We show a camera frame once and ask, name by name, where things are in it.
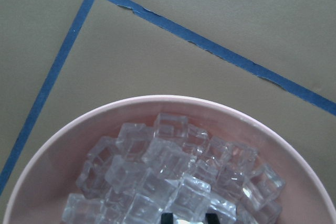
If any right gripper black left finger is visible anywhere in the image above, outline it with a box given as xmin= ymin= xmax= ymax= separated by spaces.
xmin=160 ymin=212 xmax=173 ymax=224

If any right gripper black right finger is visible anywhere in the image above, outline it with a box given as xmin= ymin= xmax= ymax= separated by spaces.
xmin=206 ymin=213 xmax=220 ymax=224

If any pile of ice cubes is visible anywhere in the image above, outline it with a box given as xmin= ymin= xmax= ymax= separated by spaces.
xmin=61 ymin=113 xmax=285 ymax=223

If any pink bowl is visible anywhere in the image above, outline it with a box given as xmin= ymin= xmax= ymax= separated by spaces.
xmin=4 ymin=95 xmax=335 ymax=223

